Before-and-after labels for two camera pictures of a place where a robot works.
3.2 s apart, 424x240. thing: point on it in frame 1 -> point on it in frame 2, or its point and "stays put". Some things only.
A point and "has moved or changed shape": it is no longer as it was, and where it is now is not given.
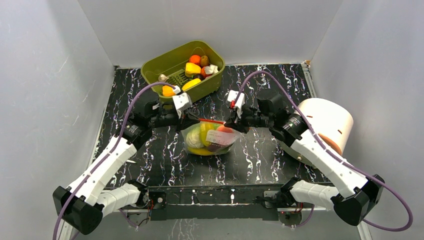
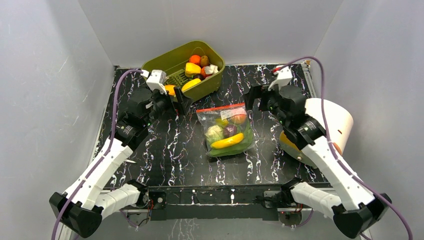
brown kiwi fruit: x=204 y=61 stays put
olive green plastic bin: x=172 y=63 stays put
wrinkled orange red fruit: x=203 y=72 stays put
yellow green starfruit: x=204 y=127 -> x=222 y=123
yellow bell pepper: x=191 y=69 stays put
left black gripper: x=185 y=120 -> x=184 y=102
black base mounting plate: x=233 y=202 stays put
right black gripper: x=239 y=120 -> x=262 y=100
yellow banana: x=199 y=151 -> x=227 y=142
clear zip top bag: x=209 y=137 has moved or changed shape
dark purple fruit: x=213 y=147 -> x=229 y=130
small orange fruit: x=222 y=128 has moved or changed shape
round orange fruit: x=195 y=59 stays put
